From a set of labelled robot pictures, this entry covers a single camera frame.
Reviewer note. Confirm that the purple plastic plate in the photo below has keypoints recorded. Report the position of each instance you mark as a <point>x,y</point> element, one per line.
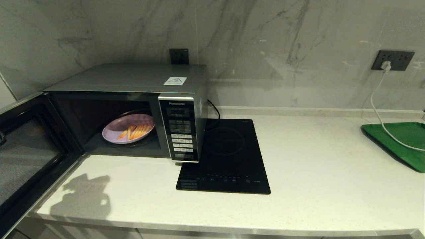
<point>114,125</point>

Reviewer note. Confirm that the dark glass microwave door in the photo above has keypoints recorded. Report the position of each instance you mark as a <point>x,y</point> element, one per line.
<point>26,156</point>

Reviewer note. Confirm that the silver microwave oven body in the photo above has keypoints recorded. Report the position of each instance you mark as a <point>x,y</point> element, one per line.
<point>132,76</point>

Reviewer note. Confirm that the black induction cooktop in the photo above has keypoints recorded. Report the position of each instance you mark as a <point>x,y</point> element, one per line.
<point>225,156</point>

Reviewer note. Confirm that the beige cabinet front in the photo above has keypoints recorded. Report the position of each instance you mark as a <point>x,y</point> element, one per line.
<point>99,234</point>

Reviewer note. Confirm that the green plastic tray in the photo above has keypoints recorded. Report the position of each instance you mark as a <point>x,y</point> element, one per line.
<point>405,139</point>

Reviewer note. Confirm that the small dark wall socket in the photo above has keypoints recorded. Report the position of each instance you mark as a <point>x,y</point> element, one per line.
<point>178,56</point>

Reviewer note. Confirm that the wide dark wall socket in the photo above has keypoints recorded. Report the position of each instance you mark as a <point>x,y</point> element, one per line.
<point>401,59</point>

